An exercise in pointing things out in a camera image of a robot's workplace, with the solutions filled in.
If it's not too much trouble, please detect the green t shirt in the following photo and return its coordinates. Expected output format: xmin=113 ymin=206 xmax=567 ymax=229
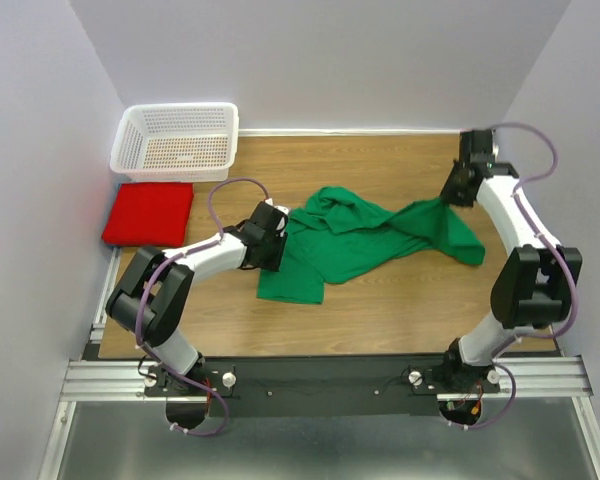
xmin=257 ymin=186 xmax=486 ymax=305

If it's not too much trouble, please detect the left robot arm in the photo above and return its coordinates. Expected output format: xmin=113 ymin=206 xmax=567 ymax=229
xmin=105 ymin=199 xmax=290 ymax=395

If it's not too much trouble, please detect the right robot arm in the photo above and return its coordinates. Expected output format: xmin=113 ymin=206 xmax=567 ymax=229
xmin=432 ymin=127 xmax=583 ymax=393

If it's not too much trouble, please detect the folded red t shirt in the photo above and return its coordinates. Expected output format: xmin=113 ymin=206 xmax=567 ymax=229
xmin=101 ymin=182 xmax=194 ymax=247

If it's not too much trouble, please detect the white plastic perforated basket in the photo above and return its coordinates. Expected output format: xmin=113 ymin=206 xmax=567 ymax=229
xmin=109 ymin=102 xmax=239 ymax=183

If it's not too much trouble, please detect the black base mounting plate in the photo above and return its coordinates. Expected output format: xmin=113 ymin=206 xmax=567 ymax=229
xmin=144 ymin=354 xmax=500 ymax=420

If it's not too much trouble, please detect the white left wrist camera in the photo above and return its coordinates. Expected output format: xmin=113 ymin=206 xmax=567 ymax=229
xmin=274 ymin=205 xmax=290 ymax=236

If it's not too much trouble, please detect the aluminium frame rail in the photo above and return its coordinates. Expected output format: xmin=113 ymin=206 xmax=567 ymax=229
xmin=41 ymin=247 xmax=600 ymax=479

